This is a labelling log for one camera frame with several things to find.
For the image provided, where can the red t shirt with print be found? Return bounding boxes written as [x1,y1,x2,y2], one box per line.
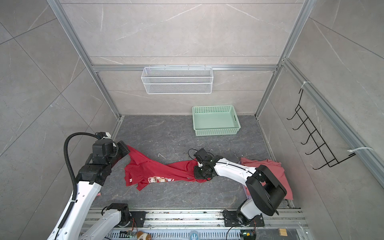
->
[125,146,207,191]

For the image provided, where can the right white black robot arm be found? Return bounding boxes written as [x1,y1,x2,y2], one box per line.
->
[194,153,287,226]

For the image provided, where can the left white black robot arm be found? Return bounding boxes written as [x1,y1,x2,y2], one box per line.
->
[48,136,132,240]

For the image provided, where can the green plastic basket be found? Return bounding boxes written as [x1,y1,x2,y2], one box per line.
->
[192,105,241,137]

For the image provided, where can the pink folded t shirt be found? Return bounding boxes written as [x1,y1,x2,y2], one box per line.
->
[241,158,294,201]

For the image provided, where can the green circuit board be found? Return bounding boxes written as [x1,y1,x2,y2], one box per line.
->
[240,231,256,240]

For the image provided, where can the brown white round object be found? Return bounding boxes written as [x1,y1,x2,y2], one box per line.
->
[137,231,152,240]

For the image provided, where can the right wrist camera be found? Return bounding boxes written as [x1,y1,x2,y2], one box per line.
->
[194,148,213,164]

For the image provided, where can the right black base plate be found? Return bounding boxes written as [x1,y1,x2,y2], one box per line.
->
[222,210,265,228]

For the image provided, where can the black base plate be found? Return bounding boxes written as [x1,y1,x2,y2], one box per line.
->
[118,211,147,228]
[222,210,265,228]

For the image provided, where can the aluminium rail base frame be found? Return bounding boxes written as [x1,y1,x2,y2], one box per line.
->
[81,209,313,240]

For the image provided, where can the black corrugated cable hose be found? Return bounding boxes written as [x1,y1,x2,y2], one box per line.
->
[56,132,101,230]

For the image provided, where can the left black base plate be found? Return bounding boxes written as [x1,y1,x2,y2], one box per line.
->
[118,211,147,228]

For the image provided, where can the white wire mesh shelf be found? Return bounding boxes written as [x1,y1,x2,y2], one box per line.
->
[141,67,214,95]

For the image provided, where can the black wire hook rack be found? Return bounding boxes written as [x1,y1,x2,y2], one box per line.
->
[287,89,356,170]

